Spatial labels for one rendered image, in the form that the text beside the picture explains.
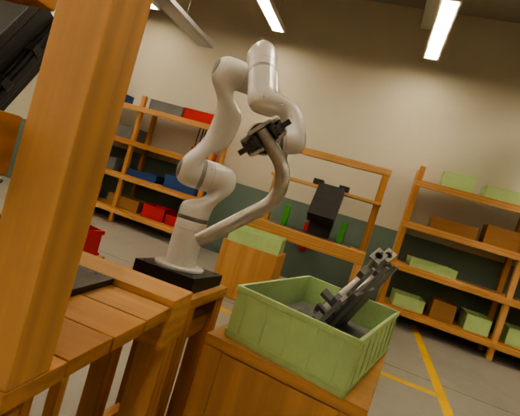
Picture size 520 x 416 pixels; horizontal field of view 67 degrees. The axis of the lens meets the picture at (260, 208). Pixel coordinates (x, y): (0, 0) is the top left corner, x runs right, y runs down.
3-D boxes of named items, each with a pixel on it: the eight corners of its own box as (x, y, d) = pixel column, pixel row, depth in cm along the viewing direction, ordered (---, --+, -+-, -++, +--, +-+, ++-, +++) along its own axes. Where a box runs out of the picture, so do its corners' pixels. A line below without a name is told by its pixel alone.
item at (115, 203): (184, 249, 627) (224, 115, 617) (39, 196, 709) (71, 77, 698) (199, 247, 680) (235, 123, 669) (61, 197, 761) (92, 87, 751)
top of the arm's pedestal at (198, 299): (161, 270, 173) (163, 261, 172) (225, 296, 162) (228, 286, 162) (111, 278, 142) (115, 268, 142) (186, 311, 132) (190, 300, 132)
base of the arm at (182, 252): (172, 259, 164) (184, 216, 165) (211, 273, 157) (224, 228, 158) (144, 259, 146) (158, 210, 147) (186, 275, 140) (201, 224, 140)
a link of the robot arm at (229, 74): (214, 199, 151) (172, 186, 145) (210, 186, 162) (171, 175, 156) (266, 72, 135) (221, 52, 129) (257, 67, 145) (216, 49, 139)
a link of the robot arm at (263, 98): (299, 87, 124) (304, 162, 107) (248, 87, 123) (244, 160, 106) (302, 63, 116) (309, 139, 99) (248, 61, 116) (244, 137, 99)
